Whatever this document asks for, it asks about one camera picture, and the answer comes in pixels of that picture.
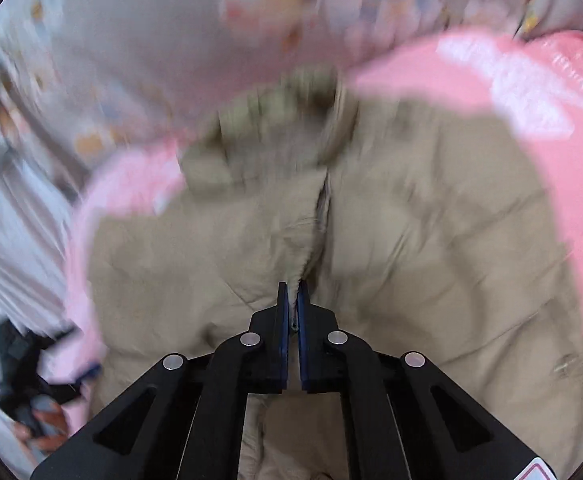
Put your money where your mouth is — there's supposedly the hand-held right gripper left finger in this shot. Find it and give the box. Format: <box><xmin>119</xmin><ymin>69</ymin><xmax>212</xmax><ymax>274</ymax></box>
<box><xmin>30</xmin><ymin>281</ymin><xmax>292</xmax><ymax>480</ymax></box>

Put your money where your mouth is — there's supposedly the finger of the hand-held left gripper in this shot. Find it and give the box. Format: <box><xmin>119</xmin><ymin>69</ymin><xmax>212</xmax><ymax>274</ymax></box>
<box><xmin>46</xmin><ymin>360</ymin><xmax>103</xmax><ymax>405</ymax></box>

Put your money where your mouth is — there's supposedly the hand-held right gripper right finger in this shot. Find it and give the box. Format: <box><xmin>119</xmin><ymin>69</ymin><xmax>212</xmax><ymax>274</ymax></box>
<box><xmin>298</xmin><ymin>280</ymin><xmax>558</xmax><ymax>480</ymax></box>

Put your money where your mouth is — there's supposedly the beige puffer jacket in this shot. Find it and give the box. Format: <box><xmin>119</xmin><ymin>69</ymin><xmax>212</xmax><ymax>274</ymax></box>
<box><xmin>84</xmin><ymin>67</ymin><xmax>583</xmax><ymax>480</ymax></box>

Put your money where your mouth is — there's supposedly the person's left hand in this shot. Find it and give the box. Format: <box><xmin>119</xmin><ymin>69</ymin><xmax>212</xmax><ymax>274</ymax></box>
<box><xmin>11</xmin><ymin>400</ymin><xmax>69</xmax><ymax>453</ymax></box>

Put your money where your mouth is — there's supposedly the white satin curtain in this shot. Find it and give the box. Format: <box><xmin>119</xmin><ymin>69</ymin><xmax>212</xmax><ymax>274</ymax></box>
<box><xmin>0</xmin><ymin>45</ymin><xmax>89</xmax><ymax>461</ymax></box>

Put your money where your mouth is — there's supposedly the pink blanket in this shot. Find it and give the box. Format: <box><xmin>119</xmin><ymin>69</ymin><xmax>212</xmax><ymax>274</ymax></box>
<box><xmin>64</xmin><ymin>27</ymin><xmax>583</xmax><ymax>441</ymax></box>

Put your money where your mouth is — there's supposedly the grey floral bedsheet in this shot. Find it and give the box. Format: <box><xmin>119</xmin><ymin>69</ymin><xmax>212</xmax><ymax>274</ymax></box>
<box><xmin>0</xmin><ymin>0</ymin><xmax>572</xmax><ymax>171</ymax></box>

